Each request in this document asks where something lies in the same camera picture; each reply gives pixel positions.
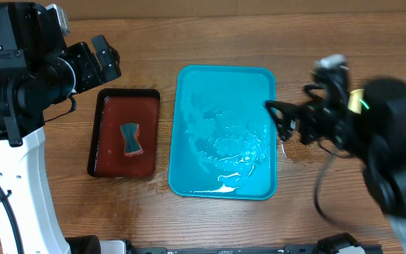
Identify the green and orange sponge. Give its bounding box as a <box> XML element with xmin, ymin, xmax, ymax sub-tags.
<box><xmin>120</xmin><ymin>123</ymin><xmax>144</xmax><ymax>157</ymax></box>

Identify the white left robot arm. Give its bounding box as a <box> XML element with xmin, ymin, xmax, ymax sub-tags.
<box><xmin>0</xmin><ymin>2</ymin><xmax>128</xmax><ymax>253</ymax></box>

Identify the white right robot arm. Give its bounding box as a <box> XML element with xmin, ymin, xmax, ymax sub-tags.
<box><xmin>265</xmin><ymin>66</ymin><xmax>406</xmax><ymax>252</ymax></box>

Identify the black tray with red water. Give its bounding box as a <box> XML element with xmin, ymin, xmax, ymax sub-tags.
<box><xmin>87</xmin><ymin>88</ymin><xmax>161</xmax><ymax>179</ymax></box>

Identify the blue plastic tray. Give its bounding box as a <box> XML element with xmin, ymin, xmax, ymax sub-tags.
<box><xmin>168</xmin><ymin>65</ymin><xmax>278</xmax><ymax>200</ymax></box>

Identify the cardboard backdrop panel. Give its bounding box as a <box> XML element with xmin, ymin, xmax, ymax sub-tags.
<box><xmin>0</xmin><ymin>0</ymin><xmax>406</xmax><ymax>21</ymax></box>

